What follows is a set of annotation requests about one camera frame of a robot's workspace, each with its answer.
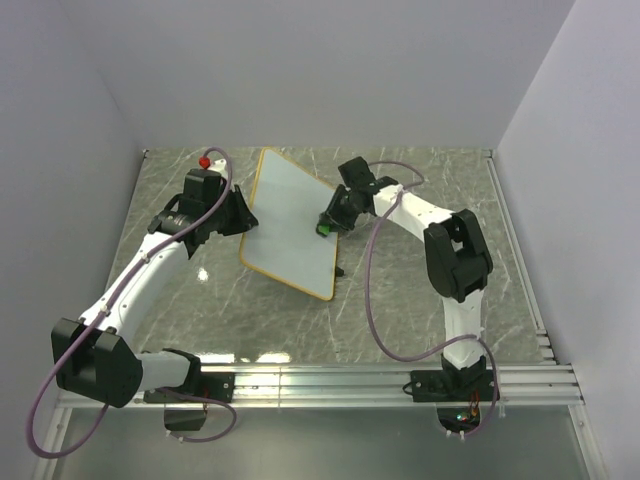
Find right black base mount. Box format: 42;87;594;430
402;369;501;403

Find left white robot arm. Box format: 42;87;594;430
51;160;258;408

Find aluminium rail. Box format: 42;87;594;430
482;149;558;365
54;363;586;409

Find aluminium right side rail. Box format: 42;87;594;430
482;149;558;365

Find aluminium front rail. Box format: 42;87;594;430
54;363;586;409

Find yellow framed whiteboard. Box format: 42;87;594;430
239;147;338;301

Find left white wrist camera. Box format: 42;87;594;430
198;156;230;180

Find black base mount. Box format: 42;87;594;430
192;372;236;403
402;369;501;403

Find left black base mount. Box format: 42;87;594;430
192;372;236;403

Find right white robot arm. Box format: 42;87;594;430
316;157;493;400

